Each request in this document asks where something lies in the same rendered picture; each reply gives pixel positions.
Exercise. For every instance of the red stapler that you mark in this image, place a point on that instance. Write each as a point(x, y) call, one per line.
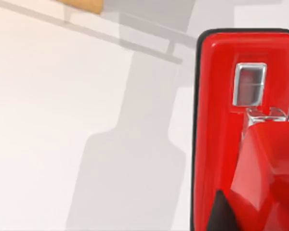
point(219, 120)

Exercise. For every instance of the wooden cupboard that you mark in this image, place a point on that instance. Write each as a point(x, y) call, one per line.
point(86, 4)

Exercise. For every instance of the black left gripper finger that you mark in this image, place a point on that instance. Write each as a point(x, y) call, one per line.
point(221, 214)

